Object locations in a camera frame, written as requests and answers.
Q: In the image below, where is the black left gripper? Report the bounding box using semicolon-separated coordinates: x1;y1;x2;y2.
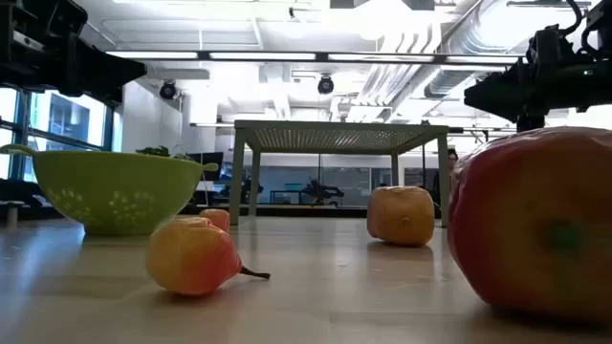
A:
0;0;147;108

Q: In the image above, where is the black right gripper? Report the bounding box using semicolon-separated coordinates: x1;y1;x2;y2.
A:
463;23;612;134

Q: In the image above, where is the red toy apple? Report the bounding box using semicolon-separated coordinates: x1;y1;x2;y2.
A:
448;125;612;327

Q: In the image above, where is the green plastic colander bowl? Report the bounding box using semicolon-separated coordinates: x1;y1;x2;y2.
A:
0;143;220;237

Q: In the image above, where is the orange toy orange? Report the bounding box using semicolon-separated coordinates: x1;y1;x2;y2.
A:
366;185;436;248

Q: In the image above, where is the small red-orange toy fruit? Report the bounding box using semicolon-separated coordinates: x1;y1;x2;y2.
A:
198;208;232;233

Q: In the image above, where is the yellow-orange toy pear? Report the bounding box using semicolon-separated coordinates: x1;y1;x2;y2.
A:
145;215;272;296

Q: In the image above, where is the green leafy plant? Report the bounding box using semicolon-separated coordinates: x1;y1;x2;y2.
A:
135;145;195;161

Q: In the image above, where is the person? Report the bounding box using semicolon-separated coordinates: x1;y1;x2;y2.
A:
446;147;461;202

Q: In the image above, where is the black computer monitor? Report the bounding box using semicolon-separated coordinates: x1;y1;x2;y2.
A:
187;151;225;183

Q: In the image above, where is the dark bench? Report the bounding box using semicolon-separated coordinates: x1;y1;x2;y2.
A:
0;178;42;228

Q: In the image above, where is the long ceiling light bar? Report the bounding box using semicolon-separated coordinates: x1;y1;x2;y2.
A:
104;50;527;66

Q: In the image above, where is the pale green perforated metal shelf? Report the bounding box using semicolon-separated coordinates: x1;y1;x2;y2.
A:
228;118;451;229

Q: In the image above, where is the silver ventilation duct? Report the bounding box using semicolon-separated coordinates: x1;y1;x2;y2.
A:
423;0;575;99

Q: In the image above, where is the black aluminium table frame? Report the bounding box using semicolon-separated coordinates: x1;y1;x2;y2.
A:
181;203;369;220

